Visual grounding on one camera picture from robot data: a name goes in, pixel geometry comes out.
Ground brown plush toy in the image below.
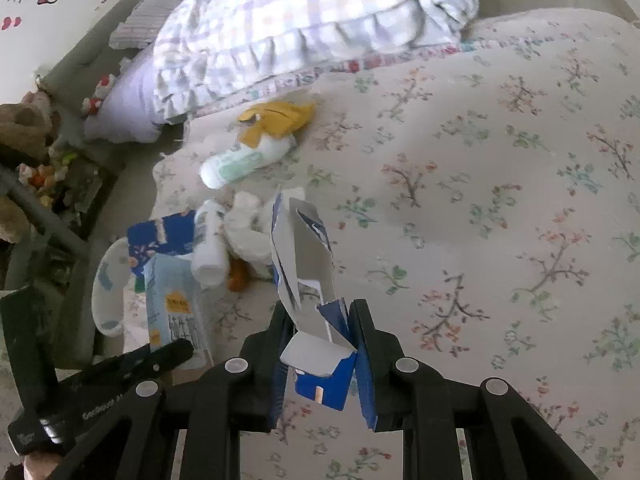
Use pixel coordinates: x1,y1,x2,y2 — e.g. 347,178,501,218
0,90,61,246

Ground lavender pillow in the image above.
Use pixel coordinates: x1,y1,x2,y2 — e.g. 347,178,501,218
82,45,173,143

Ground torn blue white carton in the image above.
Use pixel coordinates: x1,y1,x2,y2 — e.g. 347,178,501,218
270,187,361,411

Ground crumpled white tissue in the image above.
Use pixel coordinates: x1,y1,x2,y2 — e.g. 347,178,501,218
222,187,306,278

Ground grey metal frame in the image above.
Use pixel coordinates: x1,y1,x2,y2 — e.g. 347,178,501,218
0,165,91,261

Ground light blue milk carton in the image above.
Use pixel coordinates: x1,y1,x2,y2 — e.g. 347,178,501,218
142,252,216,368

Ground small white bottle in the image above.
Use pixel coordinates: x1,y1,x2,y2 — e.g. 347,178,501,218
191,200,230,288

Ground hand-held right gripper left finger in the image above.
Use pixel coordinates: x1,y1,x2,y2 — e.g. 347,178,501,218
50,302,301,480

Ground plaid purple white pillow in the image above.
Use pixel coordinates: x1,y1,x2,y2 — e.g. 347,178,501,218
152,0,481,121

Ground person's left hand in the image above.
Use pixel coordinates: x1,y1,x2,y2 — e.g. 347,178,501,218
22,452,61,480

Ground flattened dark blue carton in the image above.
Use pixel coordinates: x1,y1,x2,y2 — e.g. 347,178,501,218
127,210,198,278

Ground floral bed sheet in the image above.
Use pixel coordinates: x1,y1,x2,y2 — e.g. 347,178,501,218
120,7,640,480

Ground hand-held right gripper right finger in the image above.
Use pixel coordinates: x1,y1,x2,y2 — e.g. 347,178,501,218
350,299,598,480

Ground white green plastic bottle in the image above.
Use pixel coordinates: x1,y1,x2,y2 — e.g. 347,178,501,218
199,137,293,190

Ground pile of colourful small toys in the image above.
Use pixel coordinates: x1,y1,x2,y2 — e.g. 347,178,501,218
17,152,76,208

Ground red white small plush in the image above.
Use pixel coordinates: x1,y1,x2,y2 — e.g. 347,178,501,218
82,74,118,113

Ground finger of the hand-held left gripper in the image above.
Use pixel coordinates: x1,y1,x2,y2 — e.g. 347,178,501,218
62,338,195,418

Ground yellow snack wrapper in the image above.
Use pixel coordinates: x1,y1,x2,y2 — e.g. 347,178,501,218
236,101,317,150

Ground white waste bin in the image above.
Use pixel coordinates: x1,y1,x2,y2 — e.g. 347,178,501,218
91,237,136,338

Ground grey striped pillow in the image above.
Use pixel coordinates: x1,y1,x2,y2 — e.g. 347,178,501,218
109,0,193,51

